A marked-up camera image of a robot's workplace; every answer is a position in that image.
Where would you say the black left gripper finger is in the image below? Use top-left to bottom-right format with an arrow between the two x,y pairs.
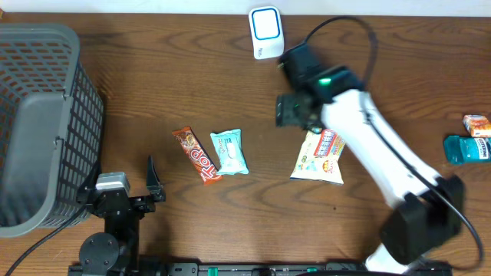
146,156 -> 164,196
78,161 -> 101,196

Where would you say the red snack package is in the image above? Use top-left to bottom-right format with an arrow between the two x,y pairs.
172,126 -> 222,186

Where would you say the light green wet wipes pack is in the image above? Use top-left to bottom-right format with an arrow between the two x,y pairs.
210,129 -> 249,176

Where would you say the yellow white snack bag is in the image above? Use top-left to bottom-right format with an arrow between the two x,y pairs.
290,129 -> 345,186

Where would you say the teal mouthwash bottle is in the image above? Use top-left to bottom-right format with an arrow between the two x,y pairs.
443,136 -> 490,165

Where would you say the orange tissue pack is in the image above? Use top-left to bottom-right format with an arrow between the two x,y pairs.
463,114 -> 491,138

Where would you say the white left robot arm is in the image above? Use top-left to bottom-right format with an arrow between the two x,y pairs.
68,156 -> 167,276

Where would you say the white barcode scanner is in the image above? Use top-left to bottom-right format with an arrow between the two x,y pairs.
249,6 -> 285,60

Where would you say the dark grey plastic basket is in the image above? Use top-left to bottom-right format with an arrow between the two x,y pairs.
1,24 -> 104,238

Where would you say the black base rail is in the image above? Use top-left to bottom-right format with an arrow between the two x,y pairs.
68,261 -> 453,276

